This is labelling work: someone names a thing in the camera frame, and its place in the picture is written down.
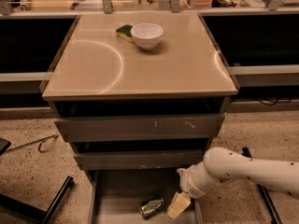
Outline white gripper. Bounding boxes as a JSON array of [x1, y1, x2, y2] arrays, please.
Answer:
[[166, 167, 206, 219]]

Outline crushed green can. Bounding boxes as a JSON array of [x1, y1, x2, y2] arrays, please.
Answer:
[[139, 197, 164, 219]]

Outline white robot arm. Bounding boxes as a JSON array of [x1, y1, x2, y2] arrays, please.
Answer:
[[166, 147, 299, 219]]

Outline grey middle drawer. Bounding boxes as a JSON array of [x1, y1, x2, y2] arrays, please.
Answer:
[[74, 149, 204, 170]]

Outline open grey bottom drawer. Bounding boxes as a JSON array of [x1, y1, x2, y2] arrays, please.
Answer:
[[88, 169, 204, 224]]

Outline grey top drawer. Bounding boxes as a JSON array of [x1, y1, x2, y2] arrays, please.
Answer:
[[55, 113, 225, 142]]

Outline beige top drawer cabinet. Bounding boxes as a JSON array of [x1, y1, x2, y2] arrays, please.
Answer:
[[39, 12, 241, 224]]

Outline metal hook rod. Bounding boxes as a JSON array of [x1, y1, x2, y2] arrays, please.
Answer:
[[7, 134, 58, 153]]

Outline white bowl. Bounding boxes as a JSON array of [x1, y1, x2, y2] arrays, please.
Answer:
[[131, 23, 164, 50]]

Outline green yellow sponge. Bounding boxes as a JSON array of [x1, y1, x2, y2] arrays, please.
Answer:
[[116, 24, 134, 43]]

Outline black frame leg right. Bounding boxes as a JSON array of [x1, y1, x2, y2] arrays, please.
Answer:
[[241, 147, 284, 224]]

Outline black frame leg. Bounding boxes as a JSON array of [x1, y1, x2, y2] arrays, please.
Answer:
[[241, 147, 284, 224], [0, 175, 75, 224]]

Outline black frame leg left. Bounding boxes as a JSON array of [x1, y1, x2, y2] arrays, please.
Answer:
[[0, 175, 75, 224]]

